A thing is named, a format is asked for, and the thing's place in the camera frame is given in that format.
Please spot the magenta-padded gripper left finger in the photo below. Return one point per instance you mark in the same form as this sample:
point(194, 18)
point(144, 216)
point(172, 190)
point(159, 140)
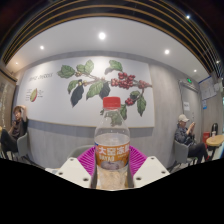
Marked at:
point(75, 171)

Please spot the person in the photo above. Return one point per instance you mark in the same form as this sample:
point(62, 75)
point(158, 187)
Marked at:
point(186, 136)
point(15, 130)

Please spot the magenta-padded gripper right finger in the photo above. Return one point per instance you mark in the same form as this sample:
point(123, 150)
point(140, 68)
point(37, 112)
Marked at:
point(150, 171)

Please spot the white wall notice board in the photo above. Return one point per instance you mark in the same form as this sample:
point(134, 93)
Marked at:
point(208, 88)

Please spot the clear red-capped drink bottle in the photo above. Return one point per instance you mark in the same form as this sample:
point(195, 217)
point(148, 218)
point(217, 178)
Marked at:
point(111, 146)

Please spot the green exit sign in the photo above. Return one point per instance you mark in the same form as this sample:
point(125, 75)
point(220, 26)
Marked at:
point(189, 80)

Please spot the grey shell chair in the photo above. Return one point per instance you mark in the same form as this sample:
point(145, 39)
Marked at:
point(78, 151)
point(181, 153)
point(22, 145)

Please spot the round ceiling lights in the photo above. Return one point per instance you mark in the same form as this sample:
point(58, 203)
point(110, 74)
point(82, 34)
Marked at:
point(102, 35)

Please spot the round wooden café table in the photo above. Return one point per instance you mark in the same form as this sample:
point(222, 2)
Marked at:
point(216, 140)

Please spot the coffee plant wall mural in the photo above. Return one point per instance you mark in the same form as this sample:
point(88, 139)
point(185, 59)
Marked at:
point(83, 90)

